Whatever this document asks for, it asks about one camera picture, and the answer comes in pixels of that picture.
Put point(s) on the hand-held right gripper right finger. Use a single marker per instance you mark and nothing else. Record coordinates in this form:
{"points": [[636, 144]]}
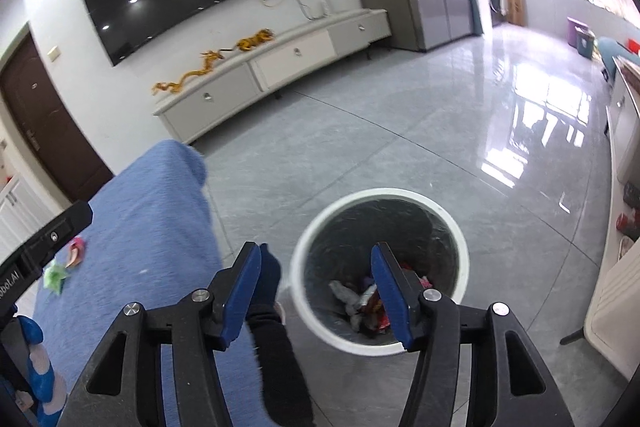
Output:
{"points": [[392, 297]]}

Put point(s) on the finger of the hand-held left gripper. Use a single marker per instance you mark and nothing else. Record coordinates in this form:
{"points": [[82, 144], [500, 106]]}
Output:
{"points": [[60, 232]]}

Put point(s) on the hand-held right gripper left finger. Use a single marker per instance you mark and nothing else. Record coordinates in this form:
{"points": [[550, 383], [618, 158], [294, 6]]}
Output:
{"points": [[240, 297]]}

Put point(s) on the pile of wrappers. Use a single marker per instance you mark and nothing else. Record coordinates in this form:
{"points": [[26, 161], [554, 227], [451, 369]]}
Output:
{"points": [[350, 297]]}

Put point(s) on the white round waste bin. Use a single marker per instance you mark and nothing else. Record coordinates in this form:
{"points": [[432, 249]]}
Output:
{"points": [[380, 194]]}

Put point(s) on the pink wrapper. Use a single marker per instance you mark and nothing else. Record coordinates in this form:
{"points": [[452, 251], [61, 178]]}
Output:
{"points": [[76, 252]]}

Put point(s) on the person's foot in navy sock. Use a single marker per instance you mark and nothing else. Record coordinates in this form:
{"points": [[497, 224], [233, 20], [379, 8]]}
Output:
{"points": [[270, 277]]}

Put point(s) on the white side cabinet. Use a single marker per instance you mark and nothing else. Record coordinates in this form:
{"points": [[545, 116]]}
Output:
{"points": [[25, 212]]}

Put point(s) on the green wrapper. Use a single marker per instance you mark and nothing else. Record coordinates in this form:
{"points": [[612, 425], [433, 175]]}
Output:
{"points": [[55, 279]]}

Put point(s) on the black and blue sock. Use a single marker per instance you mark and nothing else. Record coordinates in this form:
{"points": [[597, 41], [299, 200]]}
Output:
{"points": [[280, 367]]}

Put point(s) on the blue fabric sofa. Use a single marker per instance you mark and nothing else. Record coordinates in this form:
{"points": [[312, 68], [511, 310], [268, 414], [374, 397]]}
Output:
{"points": [[150, 217]]}

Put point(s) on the blue white rounded object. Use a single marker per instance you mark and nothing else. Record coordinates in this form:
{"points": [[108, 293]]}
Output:
{"points": [[42, 372]]}

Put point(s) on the dark brown door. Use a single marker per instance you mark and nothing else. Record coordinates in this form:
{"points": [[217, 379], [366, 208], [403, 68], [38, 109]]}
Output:
{"points": [[45, 122]]}

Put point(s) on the yellow dragon toy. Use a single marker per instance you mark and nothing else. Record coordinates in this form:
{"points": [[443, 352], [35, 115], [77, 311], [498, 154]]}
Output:
{"points": [[192, 74]]}

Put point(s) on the white low table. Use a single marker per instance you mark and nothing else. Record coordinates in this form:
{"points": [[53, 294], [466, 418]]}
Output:
{"points": [[605, 307]]}

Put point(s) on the white tv cabinet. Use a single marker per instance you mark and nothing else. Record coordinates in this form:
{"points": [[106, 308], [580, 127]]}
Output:
{"points": [[290, 57]]}

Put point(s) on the red packets on shelf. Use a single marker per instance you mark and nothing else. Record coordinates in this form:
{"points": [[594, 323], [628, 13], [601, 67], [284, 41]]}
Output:
{"points": [[629, 217]]}

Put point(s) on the yellow tiger toy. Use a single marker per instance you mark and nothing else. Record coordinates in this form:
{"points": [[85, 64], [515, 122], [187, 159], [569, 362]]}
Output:
{"points": [[256, 40]]}

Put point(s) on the cardboard box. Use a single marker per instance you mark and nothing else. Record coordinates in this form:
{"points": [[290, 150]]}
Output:
{"points": [[516, 4]]}

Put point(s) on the grey storage bin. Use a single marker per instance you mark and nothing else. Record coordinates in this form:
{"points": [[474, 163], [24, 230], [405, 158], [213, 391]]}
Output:
{"points": [[586, 44]]}

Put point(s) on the purple storage bin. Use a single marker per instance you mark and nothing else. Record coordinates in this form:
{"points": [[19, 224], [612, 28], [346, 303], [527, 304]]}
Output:
{"points": [[576, 26]]}

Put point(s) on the teal sofa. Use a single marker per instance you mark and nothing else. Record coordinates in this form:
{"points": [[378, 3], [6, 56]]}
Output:
{"points": [[612, 54]]}

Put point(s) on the red small item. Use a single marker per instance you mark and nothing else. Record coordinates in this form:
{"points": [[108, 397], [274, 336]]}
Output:
{"points": [[634, 47]]}

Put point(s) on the white wall switch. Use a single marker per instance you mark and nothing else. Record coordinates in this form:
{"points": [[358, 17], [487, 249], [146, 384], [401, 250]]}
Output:
{"points": [[54, 53]]}

